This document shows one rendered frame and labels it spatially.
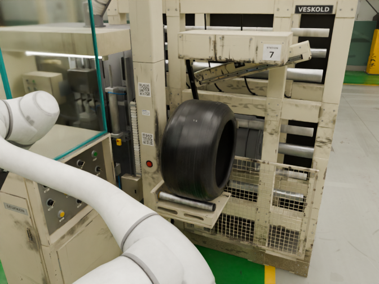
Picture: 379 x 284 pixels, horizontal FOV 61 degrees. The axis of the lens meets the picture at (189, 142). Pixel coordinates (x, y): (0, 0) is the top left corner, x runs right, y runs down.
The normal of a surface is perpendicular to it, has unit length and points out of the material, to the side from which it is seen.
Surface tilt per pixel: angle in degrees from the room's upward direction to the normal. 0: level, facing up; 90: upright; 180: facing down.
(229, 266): 0
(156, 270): 27
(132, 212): 10
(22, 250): 90
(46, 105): 57
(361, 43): 90
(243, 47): 90
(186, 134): 51
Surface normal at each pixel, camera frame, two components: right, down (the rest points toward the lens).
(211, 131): 0.42, -0.22
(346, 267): -0.01, -0.92
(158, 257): 0.26, -0.86
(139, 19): -0.39, 0.37
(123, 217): -0.39, -0.55
